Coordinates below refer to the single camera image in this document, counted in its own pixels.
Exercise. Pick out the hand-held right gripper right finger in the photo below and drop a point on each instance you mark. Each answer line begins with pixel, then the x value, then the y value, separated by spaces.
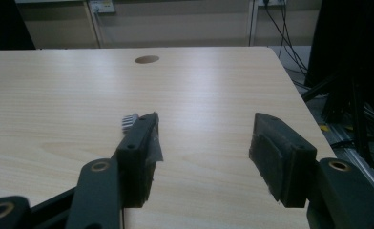
pixel 283 159

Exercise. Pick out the aluminium rail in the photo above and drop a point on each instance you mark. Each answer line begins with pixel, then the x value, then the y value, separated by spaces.
pixel 363 159

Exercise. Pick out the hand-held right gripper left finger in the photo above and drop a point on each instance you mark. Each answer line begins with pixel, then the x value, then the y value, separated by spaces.
pixel 137 159

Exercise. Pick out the black curtain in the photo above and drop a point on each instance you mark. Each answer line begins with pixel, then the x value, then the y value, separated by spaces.
pixel 4 22

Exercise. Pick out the white wall socket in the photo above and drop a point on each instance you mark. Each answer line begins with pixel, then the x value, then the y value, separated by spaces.
pixel 102 5

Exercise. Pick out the black metal stand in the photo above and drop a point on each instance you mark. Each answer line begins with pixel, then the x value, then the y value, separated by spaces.
pixel 350 63

